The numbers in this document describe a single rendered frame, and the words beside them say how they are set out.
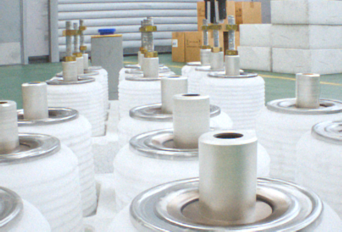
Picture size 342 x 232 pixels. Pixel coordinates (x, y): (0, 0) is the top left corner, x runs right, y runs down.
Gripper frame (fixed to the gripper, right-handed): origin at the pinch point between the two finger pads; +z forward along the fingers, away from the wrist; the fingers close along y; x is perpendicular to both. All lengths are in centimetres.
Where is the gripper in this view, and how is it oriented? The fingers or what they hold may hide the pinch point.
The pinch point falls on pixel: (215, 11)
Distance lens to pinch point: 85.8
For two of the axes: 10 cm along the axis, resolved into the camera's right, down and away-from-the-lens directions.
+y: 8.6, 0.6, -5.1
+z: 0.2, 9.9, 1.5
